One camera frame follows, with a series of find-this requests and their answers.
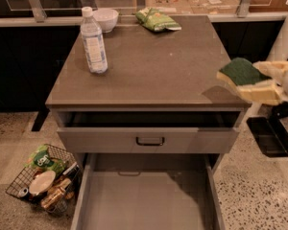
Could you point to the grey middle drawer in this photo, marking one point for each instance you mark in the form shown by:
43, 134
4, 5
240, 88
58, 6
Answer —
147, 192

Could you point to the green and yellow sponge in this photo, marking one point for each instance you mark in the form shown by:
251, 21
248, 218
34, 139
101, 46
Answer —
241, 74

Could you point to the grey drawer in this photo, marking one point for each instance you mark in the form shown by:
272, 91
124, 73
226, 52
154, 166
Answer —
150, 132
147, 192

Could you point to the green snack bag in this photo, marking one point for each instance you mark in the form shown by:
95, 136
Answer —
156, 20

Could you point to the white bowl in basket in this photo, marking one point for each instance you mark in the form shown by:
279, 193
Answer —
42, 183

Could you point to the brown snack packets in basket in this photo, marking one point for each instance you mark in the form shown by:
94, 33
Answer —
63, 188

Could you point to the silver can in basket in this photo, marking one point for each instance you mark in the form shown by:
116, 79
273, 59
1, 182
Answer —
23, 193

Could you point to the grey top drawer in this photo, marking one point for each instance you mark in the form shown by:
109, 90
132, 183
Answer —
150, 132

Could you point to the green chip bag in basket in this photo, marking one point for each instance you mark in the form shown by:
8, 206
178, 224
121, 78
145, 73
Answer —
41, 160

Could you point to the grey drawer cabinet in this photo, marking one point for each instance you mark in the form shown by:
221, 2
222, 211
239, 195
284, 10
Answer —
149, 72

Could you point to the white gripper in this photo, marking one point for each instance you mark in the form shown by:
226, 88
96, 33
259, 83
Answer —
277, 70

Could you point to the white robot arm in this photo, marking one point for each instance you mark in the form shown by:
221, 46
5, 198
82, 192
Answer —
280, 48

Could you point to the black wire basket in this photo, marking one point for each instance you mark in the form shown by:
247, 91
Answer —
27, 175

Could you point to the clear plastic water bottle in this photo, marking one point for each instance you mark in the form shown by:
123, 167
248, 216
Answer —
94, 47

